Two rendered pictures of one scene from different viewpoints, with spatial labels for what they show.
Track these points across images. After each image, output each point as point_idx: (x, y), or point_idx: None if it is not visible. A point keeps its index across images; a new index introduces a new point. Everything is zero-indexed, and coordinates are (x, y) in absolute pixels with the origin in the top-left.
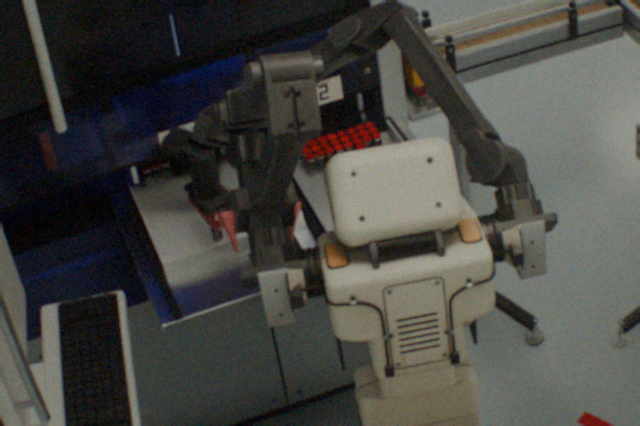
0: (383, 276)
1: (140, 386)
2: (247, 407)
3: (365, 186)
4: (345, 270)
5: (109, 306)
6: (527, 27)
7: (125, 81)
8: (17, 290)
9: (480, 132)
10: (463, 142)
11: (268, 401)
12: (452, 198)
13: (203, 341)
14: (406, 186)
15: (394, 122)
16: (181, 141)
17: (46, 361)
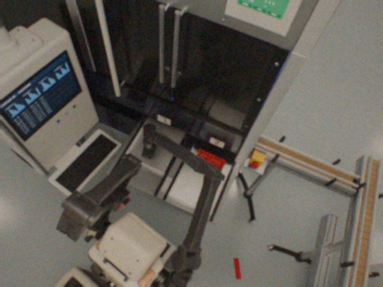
0: (103, 267)
1: None
2: None
3: (112, 245)
4: (97, 252)
5: (109, 148)
6: (313, 169)
7: (149, 95)
8: (89, 122)
9: (185, 250)
10: (179, 247)
11: None
12: (136, 276)
13: None
14: (124, 258)
15: (234, 165)
16: (147, 131)
17: (79, 149)
